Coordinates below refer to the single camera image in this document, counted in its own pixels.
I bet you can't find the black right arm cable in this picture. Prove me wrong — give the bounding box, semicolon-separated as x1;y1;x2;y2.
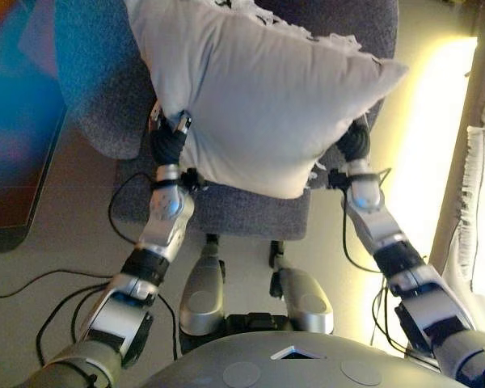
340;188;414;353

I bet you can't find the cream fringed bedspread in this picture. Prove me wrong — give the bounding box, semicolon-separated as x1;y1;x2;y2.
439;100;485;325

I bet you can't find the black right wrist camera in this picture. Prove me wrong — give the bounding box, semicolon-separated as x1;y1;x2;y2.
328;169;351;191

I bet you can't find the silver robot leg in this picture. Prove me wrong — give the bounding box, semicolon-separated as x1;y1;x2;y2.
178;234;228;337
268;239;335;335

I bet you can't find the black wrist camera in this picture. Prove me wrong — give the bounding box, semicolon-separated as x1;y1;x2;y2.
328;169;351;191
179;168;209;192

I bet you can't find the grey robot torso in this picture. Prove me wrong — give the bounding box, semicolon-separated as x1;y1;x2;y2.
153;313;462;388

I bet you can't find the white fringed cushion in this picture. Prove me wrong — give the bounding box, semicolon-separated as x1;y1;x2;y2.
123;0;409;200

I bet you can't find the silver robot left leg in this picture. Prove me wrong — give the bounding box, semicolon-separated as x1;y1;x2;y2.
178;234;228;337

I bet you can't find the black floor cable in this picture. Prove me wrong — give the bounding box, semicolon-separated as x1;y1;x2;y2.
0;269;115;298

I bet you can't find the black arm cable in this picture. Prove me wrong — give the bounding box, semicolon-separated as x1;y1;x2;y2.
36;172;179;365
340;188;414;353

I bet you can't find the grey fabric armchair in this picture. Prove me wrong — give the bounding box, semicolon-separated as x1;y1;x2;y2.
54;0;401;242

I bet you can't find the beige bed frame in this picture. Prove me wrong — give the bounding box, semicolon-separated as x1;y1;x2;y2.
427;0;485;276

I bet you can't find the silver robot right leg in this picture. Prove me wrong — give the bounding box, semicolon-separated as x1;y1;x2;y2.
268;239;335;335

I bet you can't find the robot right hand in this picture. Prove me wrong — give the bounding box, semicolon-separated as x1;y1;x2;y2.
335;120;371;163

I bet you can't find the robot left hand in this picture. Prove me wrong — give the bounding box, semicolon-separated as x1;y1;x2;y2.
147;100;193;167

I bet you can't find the colourful rug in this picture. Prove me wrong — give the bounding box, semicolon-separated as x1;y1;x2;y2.
0;0;70;258

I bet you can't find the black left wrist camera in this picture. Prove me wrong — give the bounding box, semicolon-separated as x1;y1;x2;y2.
179;168;209;192

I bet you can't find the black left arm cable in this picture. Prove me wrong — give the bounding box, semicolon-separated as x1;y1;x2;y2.
36;172;179;365

